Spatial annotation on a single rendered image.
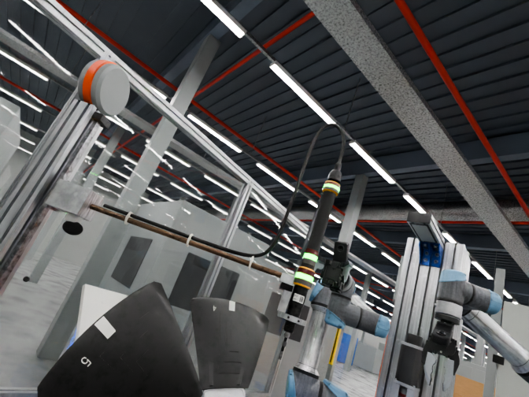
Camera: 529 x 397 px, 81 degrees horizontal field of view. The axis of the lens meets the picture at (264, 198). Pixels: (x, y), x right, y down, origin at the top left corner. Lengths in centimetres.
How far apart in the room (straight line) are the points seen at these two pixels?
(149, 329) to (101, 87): 67
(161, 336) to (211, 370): 21
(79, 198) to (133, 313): 39
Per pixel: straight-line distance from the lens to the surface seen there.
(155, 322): 63
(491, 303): 129
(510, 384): 248
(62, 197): 93
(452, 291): 121
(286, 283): 77
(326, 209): 82
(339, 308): 120
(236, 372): 81
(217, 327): 86
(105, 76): 103
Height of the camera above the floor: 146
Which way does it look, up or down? 18 degrees up
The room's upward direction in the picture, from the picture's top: 21 degrees clockwise
